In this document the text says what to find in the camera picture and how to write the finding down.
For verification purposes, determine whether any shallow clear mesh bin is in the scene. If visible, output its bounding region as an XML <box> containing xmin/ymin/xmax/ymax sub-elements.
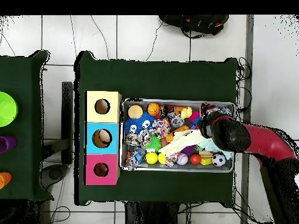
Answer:
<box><xmin>120</xmin><ymin>99</ymin><xmax>235</xmax><ymax>174</ymax></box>

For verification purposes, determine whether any mint green waffle cloth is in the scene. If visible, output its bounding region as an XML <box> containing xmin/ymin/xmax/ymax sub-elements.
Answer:
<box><xmin>198</xmin><ymin>137</ymin><xmax>233</xmax><ymax>160</ymax></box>

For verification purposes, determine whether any tan round foam disc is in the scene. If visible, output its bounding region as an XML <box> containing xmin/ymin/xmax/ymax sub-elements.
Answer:
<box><xmin>127</xmin><ymin>104</ymin><xmax>144</xmax><ymax>119</ymax></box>

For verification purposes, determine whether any blue fuzzy monster toy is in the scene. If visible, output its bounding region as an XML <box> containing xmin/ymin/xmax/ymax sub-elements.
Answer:
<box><xmin>123</xmin><ymin>112</ymin><xmax>157</xmax><ymax>135</ymax></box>

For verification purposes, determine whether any purple cup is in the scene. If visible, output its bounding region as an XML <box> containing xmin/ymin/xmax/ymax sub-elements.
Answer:
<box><xmin>0</xmin><ymin>136</ymin><xmax>18</xmax><ymax>154</ymax></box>

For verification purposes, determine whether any wooden box with three holes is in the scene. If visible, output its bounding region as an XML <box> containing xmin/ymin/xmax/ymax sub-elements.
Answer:
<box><xmin>83</xmin><ymin>90</ymin><xmax>123</xmax><ymax>186</ymax></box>

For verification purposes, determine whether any dark green table cloth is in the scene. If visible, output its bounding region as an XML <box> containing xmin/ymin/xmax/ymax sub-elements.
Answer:
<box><xmin>74</xmin><ymin>50</ymin><xmax>239</xmax><ymax>206</ymax></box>
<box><xmin>0</xmin><ymin>50</ymin><xmax>54</xmax><ymax>202</ymax></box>

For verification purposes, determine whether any small soccer ball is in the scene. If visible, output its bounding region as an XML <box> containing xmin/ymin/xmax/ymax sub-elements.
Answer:
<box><xmin>211</xmin><ymin>152</ymin><xmax>227</xmax><ymax>167</ymax></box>

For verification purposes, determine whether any green spiky ball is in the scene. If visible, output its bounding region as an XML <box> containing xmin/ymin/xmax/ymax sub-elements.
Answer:
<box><xmin>141</xmin><ymin>135</ymin><xmax>162</xmax><ymax>153</ymax></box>

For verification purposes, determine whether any orange toy basketball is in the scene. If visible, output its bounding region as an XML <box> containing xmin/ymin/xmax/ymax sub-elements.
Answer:
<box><xmin>147</xmin><ymin>102</ymin><xmax>161</xmax><ymax>117</ymax></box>

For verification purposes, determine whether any cream waffle cloth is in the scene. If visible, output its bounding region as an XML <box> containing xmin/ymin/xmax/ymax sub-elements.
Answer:
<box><xmin>158</xmin><ymin>129</ymin><xmax>206</xmax><ymax>156</ymax></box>

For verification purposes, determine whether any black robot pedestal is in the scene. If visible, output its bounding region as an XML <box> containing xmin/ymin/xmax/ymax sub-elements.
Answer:
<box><xmin>124</xmin><ymin>201</ymin><xmax>179</xmax><ymax>224</ymax></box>

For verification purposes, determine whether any purple spiky ball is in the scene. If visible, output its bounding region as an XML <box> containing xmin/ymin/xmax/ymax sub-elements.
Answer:
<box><xmin>180</xmin><ymin>145</ymin><xmax>197</xmax><ymax>156</ymax></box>

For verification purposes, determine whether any orange plastic building block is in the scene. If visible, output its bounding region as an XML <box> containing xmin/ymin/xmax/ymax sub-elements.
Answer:
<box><xmin>165</xmin><ymin>125</ymin><xmax>190</xmax><ymax>142</ymax></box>

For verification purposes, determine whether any orange cup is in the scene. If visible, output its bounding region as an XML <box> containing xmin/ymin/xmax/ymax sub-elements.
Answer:
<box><xmin>0</xmin><ymin>171</ymin><xmax>12</xmax><ymax>190</ymax></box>

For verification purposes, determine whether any lime green bowl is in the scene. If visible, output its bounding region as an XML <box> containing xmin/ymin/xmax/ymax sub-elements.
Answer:
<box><xmin>0</xmin><ymin>91</ymin><xmax>19</xmax><ymax>128</ymax></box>

